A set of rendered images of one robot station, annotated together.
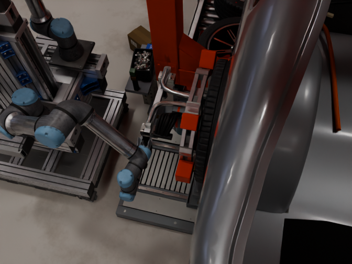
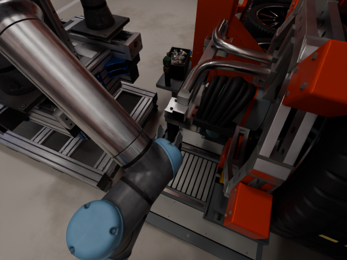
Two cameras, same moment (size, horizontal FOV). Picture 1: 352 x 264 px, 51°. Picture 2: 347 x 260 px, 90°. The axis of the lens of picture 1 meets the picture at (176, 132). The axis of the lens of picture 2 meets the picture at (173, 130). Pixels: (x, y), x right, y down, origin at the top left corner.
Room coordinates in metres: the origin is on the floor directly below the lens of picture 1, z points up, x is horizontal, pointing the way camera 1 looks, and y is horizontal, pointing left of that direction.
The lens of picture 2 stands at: (0.66, 0.13, 1.27)
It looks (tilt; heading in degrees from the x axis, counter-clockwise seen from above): 57 degrees down; 5
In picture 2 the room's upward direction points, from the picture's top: straight up
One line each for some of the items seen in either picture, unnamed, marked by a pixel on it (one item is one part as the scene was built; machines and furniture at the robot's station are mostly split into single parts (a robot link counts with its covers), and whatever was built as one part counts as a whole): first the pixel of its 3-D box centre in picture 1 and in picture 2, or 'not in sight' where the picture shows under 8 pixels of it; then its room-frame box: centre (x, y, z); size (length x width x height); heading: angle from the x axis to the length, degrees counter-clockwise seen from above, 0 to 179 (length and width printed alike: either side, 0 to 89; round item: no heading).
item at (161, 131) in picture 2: (139, 140); (160, 131); (0.93, 0.19, 0.86); 0.09 x 0.03 x 0.06; 171
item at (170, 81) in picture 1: (167, 78); (217, 45); (1.27, 0.03, 0.93); 0.09 x 0.05 x 0.05; 73
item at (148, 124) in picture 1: (168, 110); (233, 71); (0.98, 0.03, 1.03); 0.19 x 0.18 x 0.11; 73
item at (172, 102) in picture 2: (150, 130); (184, 113); (0.94, 0.13, 0.93); 0.09 x 0.05 x 0.05; 73
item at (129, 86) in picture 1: (144, 68); (178, 70); (1.75, 0.19, 0.44); 0.43 x 0.17 x 0.03; 163
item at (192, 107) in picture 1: (197, 118); (262, 110); (1.04, -0.12, 0.85); 0.54 x 0.07 x 0.54; 163
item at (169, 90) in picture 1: (178, 78); (248, 28); (1.17, -0.03, 1.03); 0.19 x 0.18 x 0.11; 73
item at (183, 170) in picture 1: (184, 171); (246, 210); (0.74, -0.03, 0.85); 0.09 x 0.08 x 0.07; 163
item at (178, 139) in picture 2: (149, 142); (177, 137); (0.91, 0.14, 0.85); 0.09 x 0.03 x 0.06; 154
